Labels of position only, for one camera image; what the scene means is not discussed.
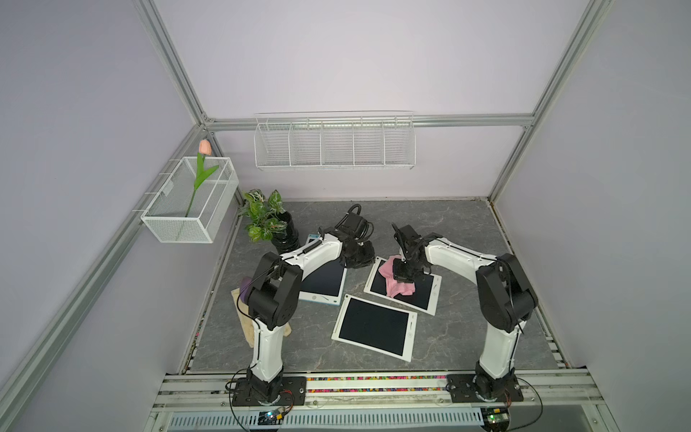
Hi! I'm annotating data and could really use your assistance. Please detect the pink microfiber cloth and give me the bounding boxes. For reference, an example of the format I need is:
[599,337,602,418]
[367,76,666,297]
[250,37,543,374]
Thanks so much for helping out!
[378,255,416,298]

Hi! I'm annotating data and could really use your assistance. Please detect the white drawing tablet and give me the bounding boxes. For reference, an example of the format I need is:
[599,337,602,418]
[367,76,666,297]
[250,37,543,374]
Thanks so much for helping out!
[363,257,442,316]
[331,294,417,363]

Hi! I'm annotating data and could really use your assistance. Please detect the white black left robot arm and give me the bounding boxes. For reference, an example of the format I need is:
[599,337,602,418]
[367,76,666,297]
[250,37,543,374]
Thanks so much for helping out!
[239,203,375,404]

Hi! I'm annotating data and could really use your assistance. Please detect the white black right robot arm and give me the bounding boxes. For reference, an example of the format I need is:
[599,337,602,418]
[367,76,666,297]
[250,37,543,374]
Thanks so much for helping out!
[392,225,539,403]

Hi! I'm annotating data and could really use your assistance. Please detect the large blue drawing tablet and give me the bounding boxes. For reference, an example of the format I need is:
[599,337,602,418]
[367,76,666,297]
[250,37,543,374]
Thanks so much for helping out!
[299,248,347,306]

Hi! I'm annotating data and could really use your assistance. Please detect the black ribbed plant pot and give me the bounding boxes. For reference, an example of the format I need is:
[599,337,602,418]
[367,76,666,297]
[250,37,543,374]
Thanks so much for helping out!
[271,212,301,255]

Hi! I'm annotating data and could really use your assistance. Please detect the green potted plant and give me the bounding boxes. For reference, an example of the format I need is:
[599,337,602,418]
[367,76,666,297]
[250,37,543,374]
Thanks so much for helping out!
[240,189,288,242]

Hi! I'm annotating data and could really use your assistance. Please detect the purple pink brush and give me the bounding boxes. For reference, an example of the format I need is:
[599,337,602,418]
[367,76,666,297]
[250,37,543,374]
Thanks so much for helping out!
[239,276,252,304]

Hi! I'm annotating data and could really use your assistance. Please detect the beige cloth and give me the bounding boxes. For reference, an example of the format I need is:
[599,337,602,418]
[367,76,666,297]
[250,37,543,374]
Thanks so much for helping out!
[230,287,293,349]

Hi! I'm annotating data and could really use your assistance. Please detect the white mesh side basket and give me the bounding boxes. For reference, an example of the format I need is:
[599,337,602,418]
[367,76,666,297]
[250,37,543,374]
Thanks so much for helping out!
[140,157,239,244]

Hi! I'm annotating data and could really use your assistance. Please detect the white ventilation grille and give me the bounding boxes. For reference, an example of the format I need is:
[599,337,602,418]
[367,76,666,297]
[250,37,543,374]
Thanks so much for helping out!
[167,407,484,431]

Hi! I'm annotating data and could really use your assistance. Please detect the pink artificial tulip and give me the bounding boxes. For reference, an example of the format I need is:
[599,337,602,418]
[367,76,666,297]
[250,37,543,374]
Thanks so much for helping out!
[185,140,218,217]

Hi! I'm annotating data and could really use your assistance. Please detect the white wire wall basket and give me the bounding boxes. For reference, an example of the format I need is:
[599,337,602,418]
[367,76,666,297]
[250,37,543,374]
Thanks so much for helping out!
[254,111,417,170]

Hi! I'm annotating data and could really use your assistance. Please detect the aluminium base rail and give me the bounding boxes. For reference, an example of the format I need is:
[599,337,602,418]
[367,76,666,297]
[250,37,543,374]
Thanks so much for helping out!
[152,369,605,412]

